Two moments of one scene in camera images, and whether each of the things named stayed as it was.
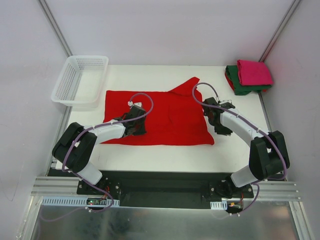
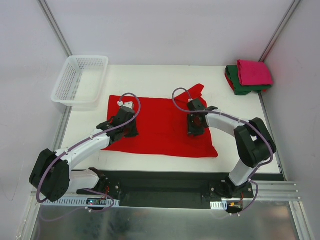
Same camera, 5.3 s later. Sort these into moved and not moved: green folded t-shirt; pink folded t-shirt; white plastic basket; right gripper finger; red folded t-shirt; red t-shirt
Moved: right gripper finger; red t-shirt
Not moved: green folded t-shirt; pink folded t-shirt; white plastic basket; red folded t-shirt
